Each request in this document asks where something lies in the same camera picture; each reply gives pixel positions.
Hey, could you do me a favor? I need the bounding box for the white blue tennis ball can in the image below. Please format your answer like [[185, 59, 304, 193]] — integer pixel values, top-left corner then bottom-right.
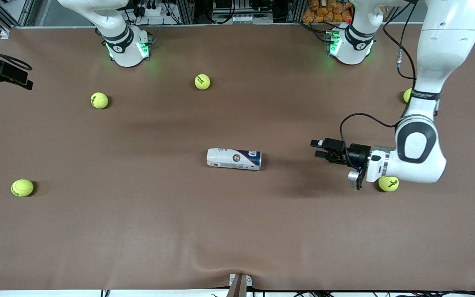
[[207, 148, 262, 171]]

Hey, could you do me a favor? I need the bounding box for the brown table mat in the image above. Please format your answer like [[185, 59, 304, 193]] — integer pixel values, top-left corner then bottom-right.
[[0, 23, 475, 291]]

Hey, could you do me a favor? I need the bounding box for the orange bags pile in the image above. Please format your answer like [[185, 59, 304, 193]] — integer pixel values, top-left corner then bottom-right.
[[302, 0, 353, 24]]

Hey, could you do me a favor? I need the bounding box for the white socket strip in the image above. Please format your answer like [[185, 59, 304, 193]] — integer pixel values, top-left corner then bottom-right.
[[230, 15, 273, 24]]

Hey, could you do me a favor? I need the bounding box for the white power strip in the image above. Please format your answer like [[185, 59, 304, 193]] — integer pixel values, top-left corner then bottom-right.
[[136, 4, 168, 17]]

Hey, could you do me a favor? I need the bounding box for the aluminium frame profile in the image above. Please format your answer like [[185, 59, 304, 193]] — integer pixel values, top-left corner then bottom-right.
[[0, 0, 36, 38]]

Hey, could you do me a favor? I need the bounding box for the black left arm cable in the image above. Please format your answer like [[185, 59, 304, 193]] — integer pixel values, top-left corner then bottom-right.
[[339, 0, 419, 165]]

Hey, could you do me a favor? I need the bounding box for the metal table edge bracket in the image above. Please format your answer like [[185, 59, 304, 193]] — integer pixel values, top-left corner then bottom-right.
[[229, 273, 253, 297]]

